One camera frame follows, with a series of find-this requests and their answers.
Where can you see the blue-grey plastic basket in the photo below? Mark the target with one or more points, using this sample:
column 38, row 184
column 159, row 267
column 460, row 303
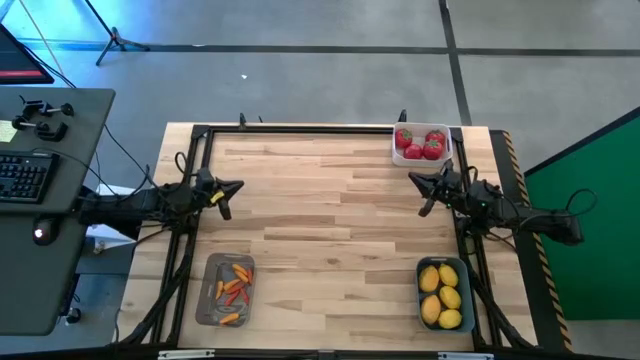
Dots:
column 467, row 305

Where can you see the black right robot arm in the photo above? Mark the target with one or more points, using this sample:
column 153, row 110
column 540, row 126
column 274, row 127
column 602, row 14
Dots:
column 550, row 227

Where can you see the grey metal bracket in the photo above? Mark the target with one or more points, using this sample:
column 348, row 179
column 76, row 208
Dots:
column 465, row 356
column 185, row 354

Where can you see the black computer mouse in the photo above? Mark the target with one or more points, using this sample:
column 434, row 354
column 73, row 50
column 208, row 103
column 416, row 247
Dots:
column 46, row 231

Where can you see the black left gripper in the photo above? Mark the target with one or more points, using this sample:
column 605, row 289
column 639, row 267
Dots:
column 206, row 186

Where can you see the pale paper note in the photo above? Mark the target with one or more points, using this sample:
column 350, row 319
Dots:
column 7, row 131

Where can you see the black screw clamp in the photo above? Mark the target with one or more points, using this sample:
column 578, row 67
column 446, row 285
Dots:
column 37, row 106
column 50, row 134

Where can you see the black tripod stand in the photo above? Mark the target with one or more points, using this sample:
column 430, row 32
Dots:
column 116, row 37

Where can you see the black keyboard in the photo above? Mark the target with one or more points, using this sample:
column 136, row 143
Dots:
column 25, row 177

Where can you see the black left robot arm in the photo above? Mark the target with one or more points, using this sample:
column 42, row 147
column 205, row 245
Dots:
column 130, row 205

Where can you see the black mat with hazard stripe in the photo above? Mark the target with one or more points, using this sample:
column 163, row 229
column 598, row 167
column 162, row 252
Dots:
column 497, row 150

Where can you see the black frame clamp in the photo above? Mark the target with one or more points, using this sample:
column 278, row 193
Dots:
column 242, row 120
column 402, row 116

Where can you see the black aluminium rig frame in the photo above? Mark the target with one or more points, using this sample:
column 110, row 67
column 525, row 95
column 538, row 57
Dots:
column 300, row 129

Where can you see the white plastic basket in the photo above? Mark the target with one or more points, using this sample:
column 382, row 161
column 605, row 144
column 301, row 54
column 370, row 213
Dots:
column 419, row 131

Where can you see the orange plastic pepper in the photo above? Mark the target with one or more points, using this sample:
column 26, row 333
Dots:
column 231, row 284
column 240, row 269
column 219, row 289
column 229, row 318
column 242, row 276

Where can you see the black desk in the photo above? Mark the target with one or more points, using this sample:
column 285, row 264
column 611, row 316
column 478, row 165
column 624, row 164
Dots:
column 30, row 280

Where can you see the black monitor with red stripe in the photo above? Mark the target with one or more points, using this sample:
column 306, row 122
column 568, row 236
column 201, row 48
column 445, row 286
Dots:
column 20, row 60

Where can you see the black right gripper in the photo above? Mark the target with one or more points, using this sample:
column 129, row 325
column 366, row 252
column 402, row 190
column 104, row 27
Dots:
column 449, row 189

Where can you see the red plastic tomato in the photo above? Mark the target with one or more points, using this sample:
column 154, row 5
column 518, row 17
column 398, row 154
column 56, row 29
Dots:
column 403, row 138
column 435, row 136
column 433, row 149
column 413, row 151

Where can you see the green floor mat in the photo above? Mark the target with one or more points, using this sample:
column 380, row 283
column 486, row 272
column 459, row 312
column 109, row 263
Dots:
column 590, row 225

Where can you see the black round knob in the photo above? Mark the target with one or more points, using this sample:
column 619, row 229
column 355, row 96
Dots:
column 74, row 315

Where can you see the yellow plastic lemon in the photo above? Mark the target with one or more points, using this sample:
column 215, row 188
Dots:
column 449, row 319
column 450, row 297
column 448, row 274

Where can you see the orange-yellow plastic lemon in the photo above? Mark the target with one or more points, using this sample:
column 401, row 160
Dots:
column 429, row 278
column 431, row 309

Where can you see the red plastic pepper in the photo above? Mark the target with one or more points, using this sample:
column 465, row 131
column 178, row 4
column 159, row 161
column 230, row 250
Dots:
column 245, row 296
column 237, row 288
column 250, row 275
column 232, row 298

